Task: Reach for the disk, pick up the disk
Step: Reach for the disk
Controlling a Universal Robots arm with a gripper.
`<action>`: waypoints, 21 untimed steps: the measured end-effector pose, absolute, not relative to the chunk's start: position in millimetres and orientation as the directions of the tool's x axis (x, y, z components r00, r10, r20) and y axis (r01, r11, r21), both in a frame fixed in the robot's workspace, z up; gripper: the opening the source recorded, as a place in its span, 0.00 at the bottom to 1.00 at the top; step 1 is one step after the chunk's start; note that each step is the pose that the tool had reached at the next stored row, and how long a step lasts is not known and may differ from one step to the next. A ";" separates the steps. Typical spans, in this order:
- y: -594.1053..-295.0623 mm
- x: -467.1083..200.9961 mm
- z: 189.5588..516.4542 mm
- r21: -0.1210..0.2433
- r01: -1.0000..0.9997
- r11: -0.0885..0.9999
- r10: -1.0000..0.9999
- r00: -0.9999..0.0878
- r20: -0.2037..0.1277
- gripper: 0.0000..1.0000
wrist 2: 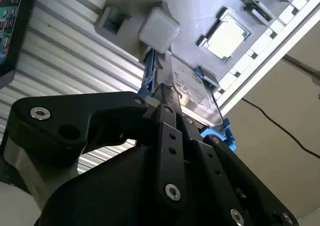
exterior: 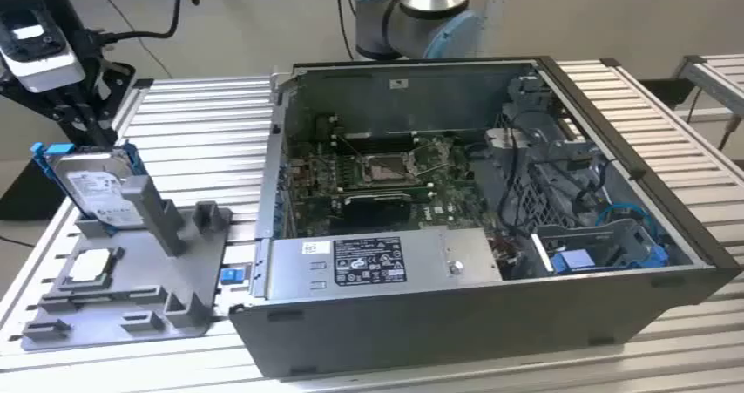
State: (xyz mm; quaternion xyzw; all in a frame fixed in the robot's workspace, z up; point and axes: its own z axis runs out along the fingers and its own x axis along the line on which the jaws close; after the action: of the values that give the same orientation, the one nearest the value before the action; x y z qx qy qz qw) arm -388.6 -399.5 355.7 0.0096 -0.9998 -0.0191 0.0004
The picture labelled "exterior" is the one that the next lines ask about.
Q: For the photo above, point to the metal slat side table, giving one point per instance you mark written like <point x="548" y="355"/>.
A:
<point x="715" y="75"/>

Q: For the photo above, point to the CPU socket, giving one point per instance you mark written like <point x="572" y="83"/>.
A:
<point x="387" y="167"/>

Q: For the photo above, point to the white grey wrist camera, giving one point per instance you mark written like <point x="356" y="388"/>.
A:
<point x="40" y="57"/>

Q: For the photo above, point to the green motherboard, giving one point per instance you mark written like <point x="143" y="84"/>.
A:
<point x="447" y="201"/>

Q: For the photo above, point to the hard disk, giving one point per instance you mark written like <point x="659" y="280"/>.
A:
<point x="96" y="184"/>

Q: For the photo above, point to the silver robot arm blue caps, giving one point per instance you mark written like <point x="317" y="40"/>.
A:
<point x="407" y="22"/>

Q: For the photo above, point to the grey parts rack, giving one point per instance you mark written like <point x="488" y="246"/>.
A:
<point x="145" y="279"/>

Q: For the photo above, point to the CPU chip silver lid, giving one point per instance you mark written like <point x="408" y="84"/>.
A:
<point x="89" y="266"/>

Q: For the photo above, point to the black stand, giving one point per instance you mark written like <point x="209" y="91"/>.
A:
<point x="29" y="192"/>

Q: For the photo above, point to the black flat box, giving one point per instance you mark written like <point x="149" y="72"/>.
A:
<point x="665" y="91"/>

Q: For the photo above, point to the black graphics card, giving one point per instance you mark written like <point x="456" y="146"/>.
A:
<point x="375" y="212"/>

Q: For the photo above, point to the blue case latch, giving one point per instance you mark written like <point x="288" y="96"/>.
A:
<point x="232" y="276"/>

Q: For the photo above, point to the grey drive cage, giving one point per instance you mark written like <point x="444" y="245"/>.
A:
<point x="540" y="157"/>

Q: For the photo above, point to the blue carrier in bay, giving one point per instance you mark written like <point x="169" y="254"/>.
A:
<point x="572" y="262"/>

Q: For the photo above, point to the silver power supply unit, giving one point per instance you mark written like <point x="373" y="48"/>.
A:
<point x="419" y="258"/>

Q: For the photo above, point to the black open PC case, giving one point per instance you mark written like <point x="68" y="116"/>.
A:
<point x="465" y="323"/>

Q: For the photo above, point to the grey disk bay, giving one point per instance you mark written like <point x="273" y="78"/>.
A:
<point x="609" y="240"/>

